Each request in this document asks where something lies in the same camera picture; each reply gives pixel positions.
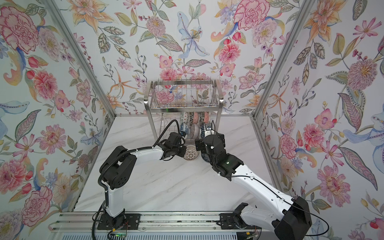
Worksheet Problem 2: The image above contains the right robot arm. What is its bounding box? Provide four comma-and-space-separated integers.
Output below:
195, 134, 331, 240

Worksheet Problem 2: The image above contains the purple striped bowl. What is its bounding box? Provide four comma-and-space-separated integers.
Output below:
190, 123, 201, 140

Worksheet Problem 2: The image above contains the blue triangle pattern bowl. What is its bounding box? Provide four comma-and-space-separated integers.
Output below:
201, 123, 215, 138

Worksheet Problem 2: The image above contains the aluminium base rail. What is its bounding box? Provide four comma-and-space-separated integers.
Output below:
47, 210, 307, 233

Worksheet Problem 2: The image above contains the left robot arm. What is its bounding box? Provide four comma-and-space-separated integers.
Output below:
96, 120, 187, 230

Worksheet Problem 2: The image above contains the white brown lattice bowl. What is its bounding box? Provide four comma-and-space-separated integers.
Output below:
183, 145, 200, 161

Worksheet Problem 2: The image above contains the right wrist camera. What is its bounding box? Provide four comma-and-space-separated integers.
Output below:
204, 126, 215, 137

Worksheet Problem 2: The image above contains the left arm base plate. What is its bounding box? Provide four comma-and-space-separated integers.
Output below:
97, 213, 141, 231

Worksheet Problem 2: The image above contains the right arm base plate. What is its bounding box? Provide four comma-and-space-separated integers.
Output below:
217, 213, 261, 231

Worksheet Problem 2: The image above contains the steel two-tier dish rack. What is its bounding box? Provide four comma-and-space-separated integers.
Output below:
144, 79, 224, 140

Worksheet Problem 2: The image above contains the green leaf pattern bowl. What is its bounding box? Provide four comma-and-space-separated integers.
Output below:
200, 112, 210, 124

